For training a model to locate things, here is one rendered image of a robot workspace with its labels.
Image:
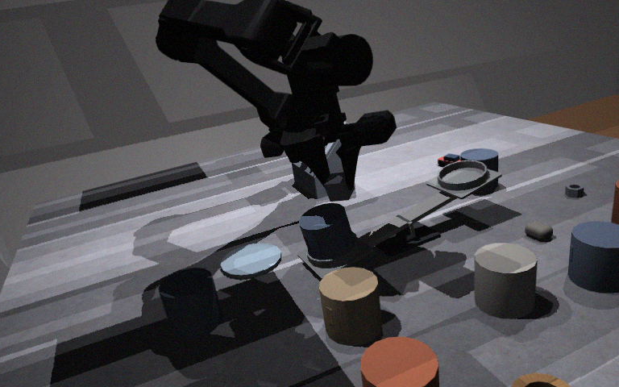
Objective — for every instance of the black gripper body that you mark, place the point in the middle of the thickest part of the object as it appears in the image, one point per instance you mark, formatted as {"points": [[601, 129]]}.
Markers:
{"points": [[371, 128]]}

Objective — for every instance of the pale blue round dish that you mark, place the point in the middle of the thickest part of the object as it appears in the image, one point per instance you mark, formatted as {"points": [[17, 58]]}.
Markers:
{"points": [[251, 260]]}

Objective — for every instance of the grey hex nut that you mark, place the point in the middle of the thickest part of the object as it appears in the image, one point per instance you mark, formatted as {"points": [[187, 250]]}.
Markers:
{"points": [[574, 190]]}

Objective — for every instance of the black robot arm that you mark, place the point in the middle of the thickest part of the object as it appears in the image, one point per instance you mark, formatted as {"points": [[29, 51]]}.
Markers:
{"points": [[262, 30]]}

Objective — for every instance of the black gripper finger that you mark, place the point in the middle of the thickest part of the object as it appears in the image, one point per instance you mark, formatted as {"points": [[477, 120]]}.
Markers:
{"points": [[319, 167], [349, 157]]}

